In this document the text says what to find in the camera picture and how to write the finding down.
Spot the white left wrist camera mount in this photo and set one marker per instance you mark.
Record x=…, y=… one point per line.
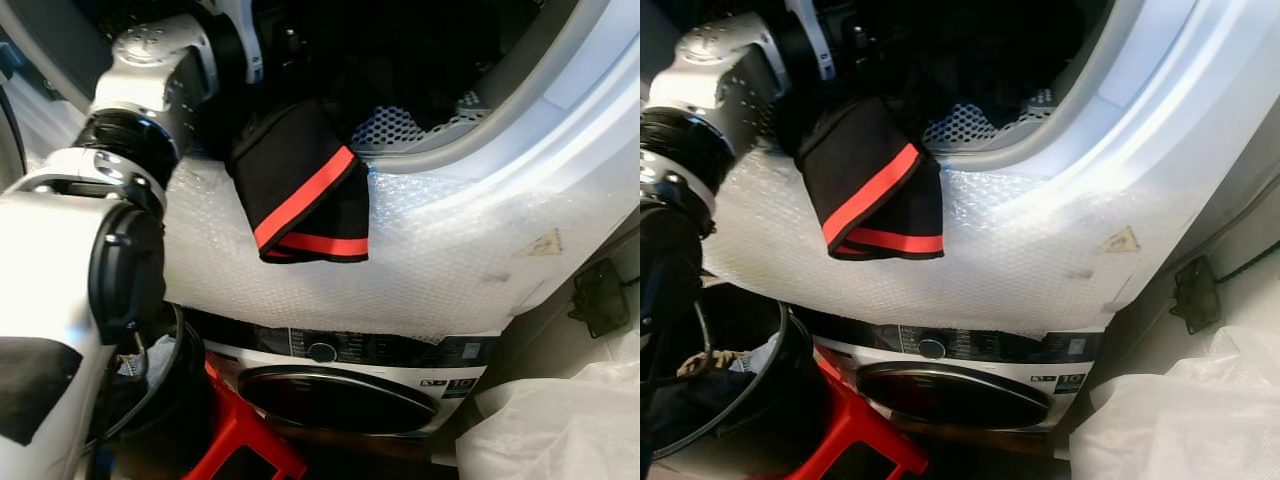
x=243, y=40
x=815, y=40

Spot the yellow triangle warning sticker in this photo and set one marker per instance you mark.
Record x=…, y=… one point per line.
x=547, y=245
x=1123, y=241

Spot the white drum laundry machine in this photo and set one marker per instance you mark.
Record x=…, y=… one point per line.
x=1150, y=110
x=560, y=120

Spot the red plastic stool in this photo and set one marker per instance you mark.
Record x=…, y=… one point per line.
x=860, y=430
x=240, y=430

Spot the white washer with dark door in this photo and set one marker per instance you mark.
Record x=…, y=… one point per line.
x=340, y=395
x=950, y=390

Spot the white plastic bag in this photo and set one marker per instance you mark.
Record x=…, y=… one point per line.
x=1180, y=410
x=560, y=420

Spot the black garment with red stripes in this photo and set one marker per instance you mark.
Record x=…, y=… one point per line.
x=300, y=180
x=870, y=180

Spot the black wall socket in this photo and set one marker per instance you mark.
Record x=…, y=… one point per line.
x=600, y=298
x=1198, y=293

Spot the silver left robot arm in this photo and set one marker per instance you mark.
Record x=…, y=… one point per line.
x=715, y=90
x=150, y=85

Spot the black round laundry basket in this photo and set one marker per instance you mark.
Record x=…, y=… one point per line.
x=185, y=375
x=775, y=375

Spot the clear bubble wrap sheet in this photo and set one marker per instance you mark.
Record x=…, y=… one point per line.
x=430, y=260
x=1010, y=255

